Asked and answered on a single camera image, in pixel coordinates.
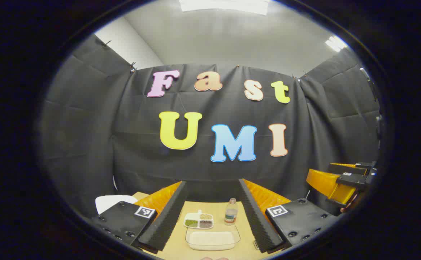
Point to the pile of green mung beans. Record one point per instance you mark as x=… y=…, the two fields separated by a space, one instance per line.
x=191 y=224

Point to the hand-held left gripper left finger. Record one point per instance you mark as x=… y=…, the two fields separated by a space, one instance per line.
x=167 y=216

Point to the clear plastic water bottle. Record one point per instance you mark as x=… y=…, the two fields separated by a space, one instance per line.
x=231 y=215

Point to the black backdrop cloth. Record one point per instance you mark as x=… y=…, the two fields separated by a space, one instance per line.
x=87 y=126

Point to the small ceiling light panel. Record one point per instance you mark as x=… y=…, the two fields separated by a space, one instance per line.
x=336 y=43

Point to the clear glass dish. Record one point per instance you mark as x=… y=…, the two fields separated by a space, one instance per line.
x=196 y=245

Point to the pile of dark red beans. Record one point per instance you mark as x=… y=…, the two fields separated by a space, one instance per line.
x=205 y=224

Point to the white rice cooker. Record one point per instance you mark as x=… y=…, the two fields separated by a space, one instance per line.
x=109 y=203

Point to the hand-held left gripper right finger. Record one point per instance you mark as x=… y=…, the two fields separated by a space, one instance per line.
x=255 y=216

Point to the pile of yellow soybeans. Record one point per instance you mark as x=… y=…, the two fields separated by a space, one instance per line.
x=206 y=216

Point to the white divided bean dish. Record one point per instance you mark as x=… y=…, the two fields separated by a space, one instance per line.
x=192 y=217

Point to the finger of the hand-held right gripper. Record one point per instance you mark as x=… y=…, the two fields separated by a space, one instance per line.
x=351 y=168
x=326 y=182

